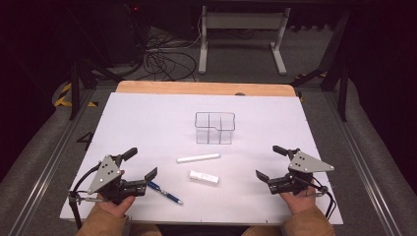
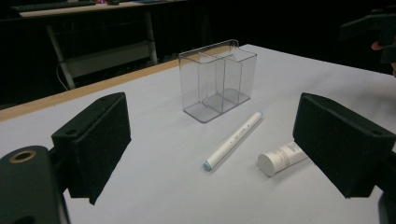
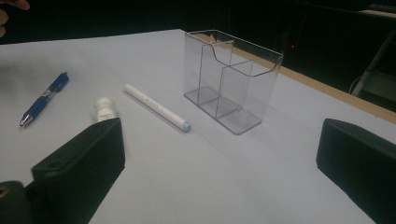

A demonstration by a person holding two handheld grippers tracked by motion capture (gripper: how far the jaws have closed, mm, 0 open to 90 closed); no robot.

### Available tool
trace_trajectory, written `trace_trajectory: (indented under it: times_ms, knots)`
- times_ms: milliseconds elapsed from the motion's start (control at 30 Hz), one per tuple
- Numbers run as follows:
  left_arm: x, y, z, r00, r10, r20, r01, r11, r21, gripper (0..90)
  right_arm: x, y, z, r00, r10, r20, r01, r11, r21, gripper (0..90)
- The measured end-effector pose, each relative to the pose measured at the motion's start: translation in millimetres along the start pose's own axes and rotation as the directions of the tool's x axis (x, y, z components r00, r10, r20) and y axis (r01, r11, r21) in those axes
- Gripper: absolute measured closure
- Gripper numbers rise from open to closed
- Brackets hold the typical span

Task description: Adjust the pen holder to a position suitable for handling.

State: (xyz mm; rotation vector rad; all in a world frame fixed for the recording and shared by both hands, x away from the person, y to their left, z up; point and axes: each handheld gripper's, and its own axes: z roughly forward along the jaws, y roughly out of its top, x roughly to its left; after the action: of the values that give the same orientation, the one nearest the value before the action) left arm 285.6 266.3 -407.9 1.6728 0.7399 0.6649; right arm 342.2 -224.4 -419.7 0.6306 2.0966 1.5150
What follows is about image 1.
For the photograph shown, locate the metal floor rail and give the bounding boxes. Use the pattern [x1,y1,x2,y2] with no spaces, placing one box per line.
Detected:
[323,91,403,236]
[8,88,96,236]

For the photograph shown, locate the clear plastic organizer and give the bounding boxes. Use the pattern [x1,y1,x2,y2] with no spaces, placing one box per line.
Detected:
[194,111,236,146]

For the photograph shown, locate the blue pen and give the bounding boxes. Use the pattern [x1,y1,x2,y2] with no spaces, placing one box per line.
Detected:
[147,181,185,207]

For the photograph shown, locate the tangle of floor cables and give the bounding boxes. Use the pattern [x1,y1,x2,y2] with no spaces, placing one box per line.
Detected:
[142,29,202,83]

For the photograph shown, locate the white metal stand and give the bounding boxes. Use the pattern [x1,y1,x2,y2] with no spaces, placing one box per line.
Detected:
[198,5,292,76]

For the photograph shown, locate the person's left hand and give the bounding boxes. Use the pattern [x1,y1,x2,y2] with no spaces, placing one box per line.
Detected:
[97,195,137,218]

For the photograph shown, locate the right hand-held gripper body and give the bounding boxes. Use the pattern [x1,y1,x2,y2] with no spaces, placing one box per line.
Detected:
[267,148,335,197]

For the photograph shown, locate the white tube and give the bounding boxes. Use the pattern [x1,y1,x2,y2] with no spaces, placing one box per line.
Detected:
[189,169,220,185]

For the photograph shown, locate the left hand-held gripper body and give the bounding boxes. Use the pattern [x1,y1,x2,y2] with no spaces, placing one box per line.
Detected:
[88,153,148,205]

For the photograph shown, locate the black equipment case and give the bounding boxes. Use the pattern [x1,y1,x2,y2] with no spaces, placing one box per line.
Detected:
[106,0,149,67]

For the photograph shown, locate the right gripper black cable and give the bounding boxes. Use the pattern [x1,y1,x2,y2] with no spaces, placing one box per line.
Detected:
[305,182,338,220]

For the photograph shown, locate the person's right hand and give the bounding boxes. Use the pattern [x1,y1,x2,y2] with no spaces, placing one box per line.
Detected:
[278,178,318,216]

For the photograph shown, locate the white board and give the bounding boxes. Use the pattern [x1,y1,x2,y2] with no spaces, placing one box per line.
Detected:
[59,91,344,226]

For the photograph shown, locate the wooden table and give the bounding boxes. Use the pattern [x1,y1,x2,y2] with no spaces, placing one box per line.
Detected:
[115,81,297,97]

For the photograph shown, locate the yellow black hazard tape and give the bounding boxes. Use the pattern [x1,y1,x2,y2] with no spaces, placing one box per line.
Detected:
[53,82,99,108]

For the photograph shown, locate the white pen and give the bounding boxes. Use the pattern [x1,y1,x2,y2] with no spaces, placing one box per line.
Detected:
[176,152,221,164]

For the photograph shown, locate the black metal stand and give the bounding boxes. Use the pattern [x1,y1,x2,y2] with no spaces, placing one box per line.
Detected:
[67,58,124,121]
[290,9,350,123]

